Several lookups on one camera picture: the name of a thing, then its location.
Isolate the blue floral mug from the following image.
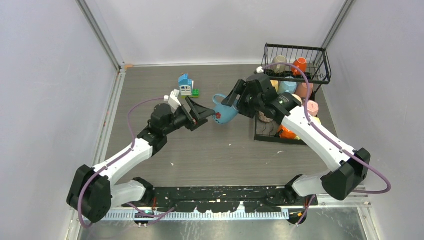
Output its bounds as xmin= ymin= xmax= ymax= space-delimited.
xmin=212 ymin=93 xmax=239 ymax=125

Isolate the pink faceted mug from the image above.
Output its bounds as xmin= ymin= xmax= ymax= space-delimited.
xmin=304 ymin=100 xmax=320 ymax=117

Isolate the pink patterned mug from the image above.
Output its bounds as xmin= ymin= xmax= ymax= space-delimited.
xmin=258 ymin=111 xmax=274 ymax=123

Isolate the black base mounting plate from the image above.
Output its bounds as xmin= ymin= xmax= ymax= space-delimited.
xmin=132 ymin=186 xmax=318 ymax=213

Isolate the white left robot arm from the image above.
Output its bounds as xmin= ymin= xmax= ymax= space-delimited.
xmin=66 ymin=96 xmax=215 ymax=228

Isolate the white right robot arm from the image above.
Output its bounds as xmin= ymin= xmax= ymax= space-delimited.
xmin=222 ymin=73 xmax=371 ymax=205

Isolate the light blue mug in rack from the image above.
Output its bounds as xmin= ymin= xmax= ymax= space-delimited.
xmin=277 ymin=81 xmax=298 ymax=95

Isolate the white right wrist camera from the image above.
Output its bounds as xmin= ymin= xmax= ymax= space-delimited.
xmin=255 ymin=66 xmax=264 ymax=74

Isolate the aluminium slotted rail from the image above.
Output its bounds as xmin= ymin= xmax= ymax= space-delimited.
xmin=103 ymin=207 xmax=290 ymax=221

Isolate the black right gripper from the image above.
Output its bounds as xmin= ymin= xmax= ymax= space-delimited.
xmin=222 ymin=79 xmax=264 ymax=119

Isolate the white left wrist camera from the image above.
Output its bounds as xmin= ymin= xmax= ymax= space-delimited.
xmin=163 ymin=89 xmax=182 ymax=110

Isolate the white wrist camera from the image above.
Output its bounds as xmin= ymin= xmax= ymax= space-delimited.
xmin=163 ymin=89 xmax=182 ymax=110
xmin=255 ymin=66 xmax=264 ymax=74

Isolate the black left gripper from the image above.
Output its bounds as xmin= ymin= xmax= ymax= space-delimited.
xmin=163 ymin=96 xmax=215 ymax=136

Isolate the beige mug upper shelf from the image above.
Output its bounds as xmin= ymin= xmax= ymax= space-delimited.
xmin=271 ymin=55 xmax=287 ymax=74

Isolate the orange mug upper shelf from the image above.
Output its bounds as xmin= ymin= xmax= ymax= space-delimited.
xmin=291 ymin=57 xmax=307 ymax=76

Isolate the black wire dish rack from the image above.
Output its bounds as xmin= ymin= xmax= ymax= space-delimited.
xmin=254 ymin=43 xmax=332 ymax=146

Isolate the orange mug black handle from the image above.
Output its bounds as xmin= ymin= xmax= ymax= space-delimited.
xmin=277 ymin=125 xmax=297 ymax=139

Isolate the yellow mug in rack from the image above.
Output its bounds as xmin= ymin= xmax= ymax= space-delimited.
xmin=270 ymin=80 xmax=279 ymax=91

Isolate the toy brick house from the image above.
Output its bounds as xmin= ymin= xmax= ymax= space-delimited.
xmin=178 ymin=73 xmax=200 ymax=98

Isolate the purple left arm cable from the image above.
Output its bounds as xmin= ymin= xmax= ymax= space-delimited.
xmin=77 ymin=96 xmax=167 ymax=229

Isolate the pale yellow faceted mug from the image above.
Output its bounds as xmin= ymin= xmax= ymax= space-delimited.
xmin=311 ymin=116 xmax=322 ymax=125

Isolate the salmon pink mug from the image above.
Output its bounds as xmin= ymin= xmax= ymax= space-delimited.
xmin=295 ymin=82 xmax=314 ymax=99

